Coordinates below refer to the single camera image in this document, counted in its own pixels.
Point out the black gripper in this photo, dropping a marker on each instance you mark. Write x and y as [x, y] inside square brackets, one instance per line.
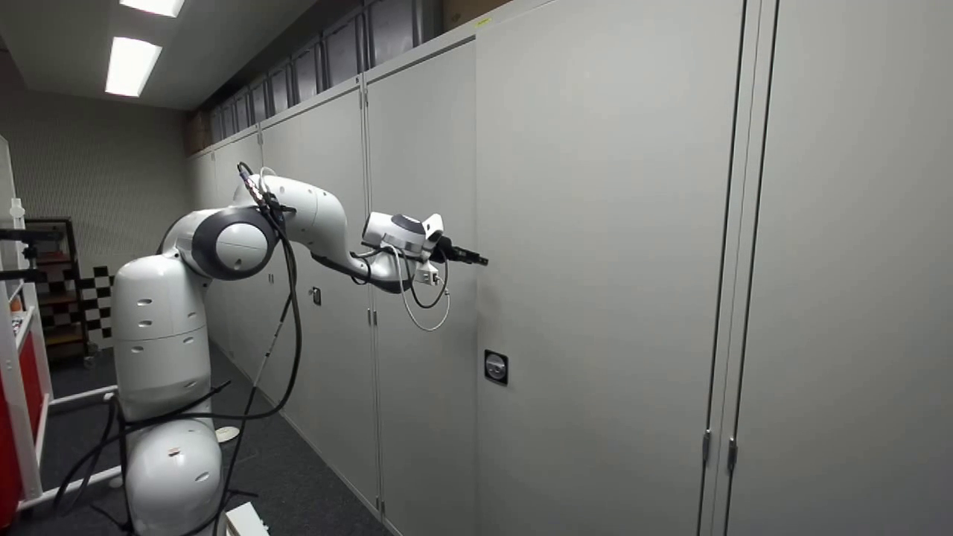
[448, 250]

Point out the pegboard-backed grey locker door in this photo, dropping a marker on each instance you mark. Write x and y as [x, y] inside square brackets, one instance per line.
[614, 247]

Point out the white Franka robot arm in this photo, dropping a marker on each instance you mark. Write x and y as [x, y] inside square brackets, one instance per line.
[159, 329]

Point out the black locker door lock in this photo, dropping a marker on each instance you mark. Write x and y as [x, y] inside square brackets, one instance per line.
[495, 368]
[317, 295]

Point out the grey metal locker door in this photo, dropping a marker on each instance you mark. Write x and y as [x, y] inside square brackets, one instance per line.
[865, 270]
[426, 151]
[343, 151]
[288, 151]

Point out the grey metal locker cabinet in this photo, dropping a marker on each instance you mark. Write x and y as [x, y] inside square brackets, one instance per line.
[228, 180]

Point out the row of dark windows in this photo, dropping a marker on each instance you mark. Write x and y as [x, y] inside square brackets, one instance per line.
[337, 48]

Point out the small white floor piece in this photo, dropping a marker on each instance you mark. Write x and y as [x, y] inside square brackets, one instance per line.
[228, 432]

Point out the black white checkerboard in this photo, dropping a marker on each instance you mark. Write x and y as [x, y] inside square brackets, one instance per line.
[98, 303]

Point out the rectangular ceiling light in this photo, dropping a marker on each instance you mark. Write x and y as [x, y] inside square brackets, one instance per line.
[149, 6]
[131, 66]

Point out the dark wooden shelf unit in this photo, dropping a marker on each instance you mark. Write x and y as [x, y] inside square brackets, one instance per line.
[54, 286]

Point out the red panel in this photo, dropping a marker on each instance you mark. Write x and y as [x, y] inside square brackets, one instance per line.
[33, 381]

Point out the black horizontal bar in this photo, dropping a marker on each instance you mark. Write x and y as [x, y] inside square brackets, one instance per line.
[15, 236]
[15, 274]

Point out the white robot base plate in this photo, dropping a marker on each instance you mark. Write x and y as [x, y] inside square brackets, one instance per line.
[241, 518]

